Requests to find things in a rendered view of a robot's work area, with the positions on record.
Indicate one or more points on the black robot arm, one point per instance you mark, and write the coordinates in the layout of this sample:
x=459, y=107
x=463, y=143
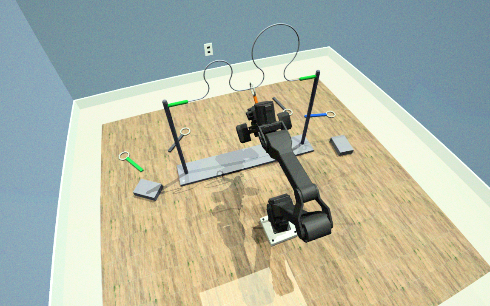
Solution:
x=278, y=144

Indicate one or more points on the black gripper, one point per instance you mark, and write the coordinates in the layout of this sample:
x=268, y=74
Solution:
x=244, y=133

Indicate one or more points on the white loop with green handle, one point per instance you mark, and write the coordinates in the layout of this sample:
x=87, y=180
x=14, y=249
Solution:
x=129, y=160

